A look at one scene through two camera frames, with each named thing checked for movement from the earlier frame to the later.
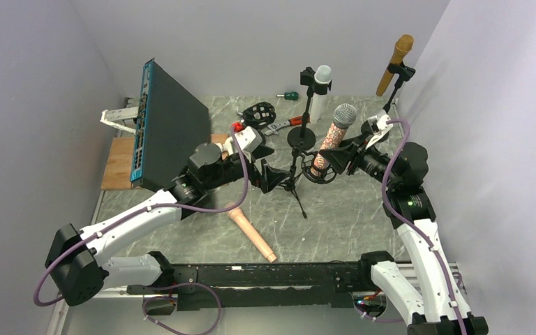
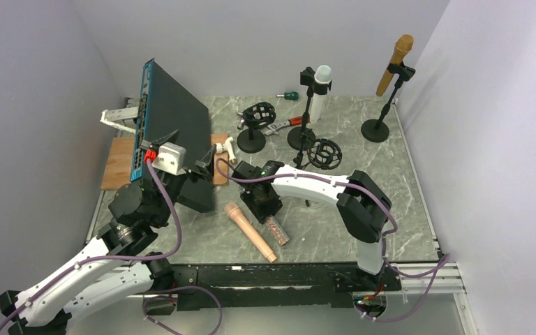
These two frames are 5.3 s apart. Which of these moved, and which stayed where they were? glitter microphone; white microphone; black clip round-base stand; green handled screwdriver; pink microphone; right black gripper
Moved: glitter microphone; right black gripper
Stayed: green handled screwdriver; black clip round-base stand; pink microphone; white microphone
